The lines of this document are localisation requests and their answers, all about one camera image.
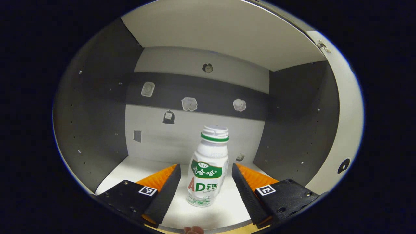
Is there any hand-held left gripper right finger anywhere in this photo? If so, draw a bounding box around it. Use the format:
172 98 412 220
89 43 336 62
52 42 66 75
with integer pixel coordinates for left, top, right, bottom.
231 162 329 229

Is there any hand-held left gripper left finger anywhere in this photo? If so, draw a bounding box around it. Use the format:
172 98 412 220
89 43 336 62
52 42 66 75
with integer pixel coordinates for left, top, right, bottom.
93 163 182 228

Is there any white green label drink bottle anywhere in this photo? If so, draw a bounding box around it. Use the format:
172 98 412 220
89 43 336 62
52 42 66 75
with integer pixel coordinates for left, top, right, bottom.
187 125 229 207

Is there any white door with headphones sticker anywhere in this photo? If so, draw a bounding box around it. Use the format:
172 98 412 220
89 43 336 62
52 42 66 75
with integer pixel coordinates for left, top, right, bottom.
305 30 365 195

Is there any white open-front cabinet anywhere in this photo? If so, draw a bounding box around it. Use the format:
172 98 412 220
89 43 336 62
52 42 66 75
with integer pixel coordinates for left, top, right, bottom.
52 0 342 229

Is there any metal door hinge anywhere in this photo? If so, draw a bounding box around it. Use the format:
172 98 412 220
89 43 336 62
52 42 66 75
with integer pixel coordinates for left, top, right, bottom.
317 39 332 53

